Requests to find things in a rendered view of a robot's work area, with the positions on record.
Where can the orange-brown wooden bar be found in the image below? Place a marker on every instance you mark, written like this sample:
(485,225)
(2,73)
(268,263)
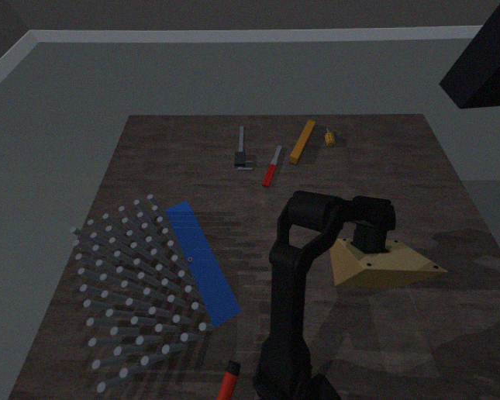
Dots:
(300,145)

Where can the blue tape strip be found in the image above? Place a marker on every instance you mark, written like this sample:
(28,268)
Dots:
(216,294)

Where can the yellow-handled screwdriver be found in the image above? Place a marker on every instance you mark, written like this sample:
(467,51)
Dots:
(329,138)

